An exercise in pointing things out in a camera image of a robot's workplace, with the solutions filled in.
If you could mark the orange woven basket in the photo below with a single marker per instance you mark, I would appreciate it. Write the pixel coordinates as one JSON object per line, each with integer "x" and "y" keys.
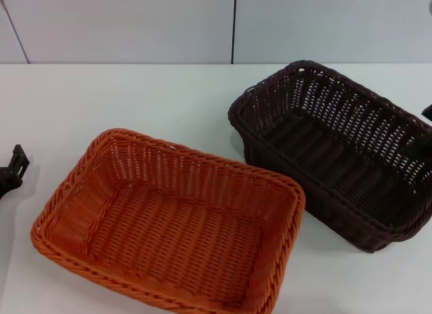
{"x": 168, "y": 233}

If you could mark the dark brown woven basket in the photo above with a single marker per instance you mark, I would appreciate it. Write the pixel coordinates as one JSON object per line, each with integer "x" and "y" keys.
{"x": 324, "y": 158}

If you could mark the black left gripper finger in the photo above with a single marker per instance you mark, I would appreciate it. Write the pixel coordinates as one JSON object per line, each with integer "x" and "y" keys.
{"x": 15, "y": 169}

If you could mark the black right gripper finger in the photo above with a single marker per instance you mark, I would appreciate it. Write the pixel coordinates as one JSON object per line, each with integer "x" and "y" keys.
{"x": 428, "y": 113}
{"x": 418, "y": 143}

